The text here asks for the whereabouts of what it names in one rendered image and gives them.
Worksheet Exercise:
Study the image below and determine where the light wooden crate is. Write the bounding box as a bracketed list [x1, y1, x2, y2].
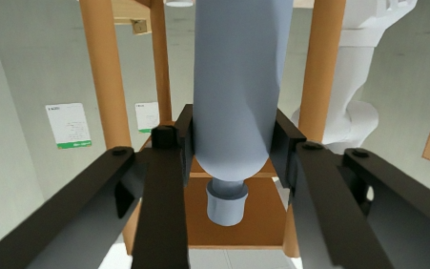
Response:
[112, 0, 152, 34]

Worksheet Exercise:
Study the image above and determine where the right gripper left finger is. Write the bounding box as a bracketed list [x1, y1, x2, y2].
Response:
[0, 104, 194, 269]

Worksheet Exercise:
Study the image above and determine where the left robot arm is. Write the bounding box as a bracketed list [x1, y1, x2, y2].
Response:
[322, 0, 417, 155]

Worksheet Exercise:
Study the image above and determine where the grey-blue bottle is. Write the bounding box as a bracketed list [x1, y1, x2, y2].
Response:
[193, 0, 294, 226]

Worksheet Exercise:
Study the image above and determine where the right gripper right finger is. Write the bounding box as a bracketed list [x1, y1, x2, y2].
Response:
[269, 107, 430, 269]

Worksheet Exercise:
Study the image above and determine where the grey cylinder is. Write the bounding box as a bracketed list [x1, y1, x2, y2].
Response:
[166, 0, 193, 7]

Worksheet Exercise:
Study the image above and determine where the tan wooden shelving unit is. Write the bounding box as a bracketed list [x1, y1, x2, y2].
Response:
[79, 0, 346, 259]

